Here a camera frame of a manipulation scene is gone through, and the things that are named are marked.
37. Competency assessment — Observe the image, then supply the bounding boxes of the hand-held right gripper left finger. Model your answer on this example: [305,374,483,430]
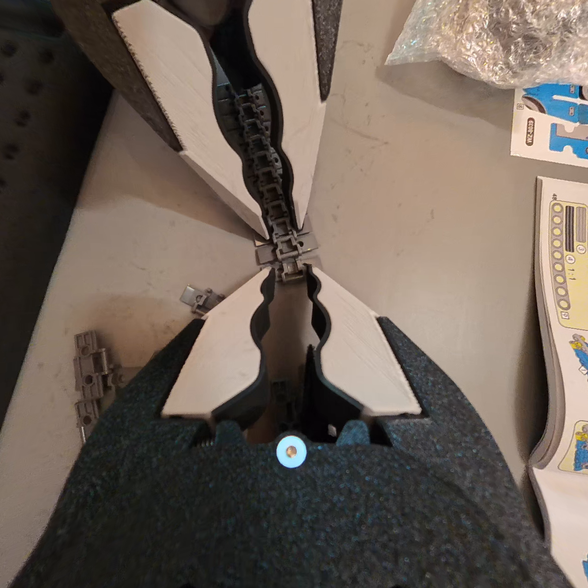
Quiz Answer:
[161,266,277,420]

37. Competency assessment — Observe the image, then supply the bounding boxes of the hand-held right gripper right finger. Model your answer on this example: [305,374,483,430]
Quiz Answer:
[305,265,423,418]

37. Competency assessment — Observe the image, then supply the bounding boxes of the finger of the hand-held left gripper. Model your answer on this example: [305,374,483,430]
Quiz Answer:
[247,0,329,232]
[111,1,273,240]

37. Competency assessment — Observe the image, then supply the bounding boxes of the grey toy track chain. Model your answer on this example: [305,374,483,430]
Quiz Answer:
[215,84,321,268]

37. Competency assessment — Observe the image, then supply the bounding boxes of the pile of grey track pieces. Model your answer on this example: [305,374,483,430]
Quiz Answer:
[73,284,305,443]

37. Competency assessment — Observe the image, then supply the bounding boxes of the grey desk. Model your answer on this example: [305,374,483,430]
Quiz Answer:
[0,0,588,588]

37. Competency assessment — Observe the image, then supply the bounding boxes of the crumpled clear plastic bag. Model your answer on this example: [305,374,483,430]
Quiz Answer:
[385,0,588,90]

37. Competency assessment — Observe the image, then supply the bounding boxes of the building instruction booklet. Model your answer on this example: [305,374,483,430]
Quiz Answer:
[527,176,588,588]

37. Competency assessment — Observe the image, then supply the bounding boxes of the blue sticker sheet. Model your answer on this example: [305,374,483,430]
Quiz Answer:
[510,83,588,169]

